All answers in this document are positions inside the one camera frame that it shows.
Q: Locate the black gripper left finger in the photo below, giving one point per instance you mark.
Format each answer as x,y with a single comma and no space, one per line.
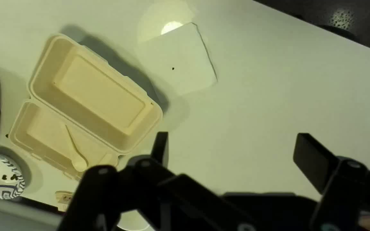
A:
165,201

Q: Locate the white paper napkin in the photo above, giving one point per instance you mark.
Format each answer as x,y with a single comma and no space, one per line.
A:
177,61

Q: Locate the beige foam clamshell container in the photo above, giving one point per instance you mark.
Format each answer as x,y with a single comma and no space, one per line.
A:
108,115

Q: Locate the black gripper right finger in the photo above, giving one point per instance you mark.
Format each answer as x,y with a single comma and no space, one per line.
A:
341,183

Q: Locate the white plastic spoon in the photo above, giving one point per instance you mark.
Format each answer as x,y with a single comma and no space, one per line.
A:
77,160

